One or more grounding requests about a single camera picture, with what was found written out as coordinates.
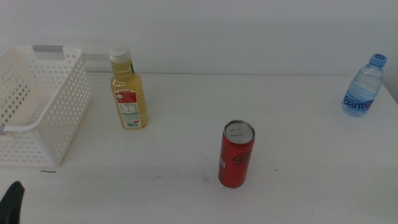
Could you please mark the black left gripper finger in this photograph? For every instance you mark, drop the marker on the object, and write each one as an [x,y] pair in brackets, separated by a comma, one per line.
[12,205]

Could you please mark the clear water bottle blue cap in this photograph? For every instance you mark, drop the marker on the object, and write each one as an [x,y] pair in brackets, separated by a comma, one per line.
[362,90]

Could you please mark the yellow juice bottle white cap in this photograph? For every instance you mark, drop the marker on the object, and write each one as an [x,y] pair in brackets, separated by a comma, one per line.
[129,93]

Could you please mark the red soda can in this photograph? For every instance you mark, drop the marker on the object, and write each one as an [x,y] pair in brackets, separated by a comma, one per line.
[234,161]

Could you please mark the white perforated plastic basket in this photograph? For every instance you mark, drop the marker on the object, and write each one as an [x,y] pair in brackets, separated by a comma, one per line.
[56,118]

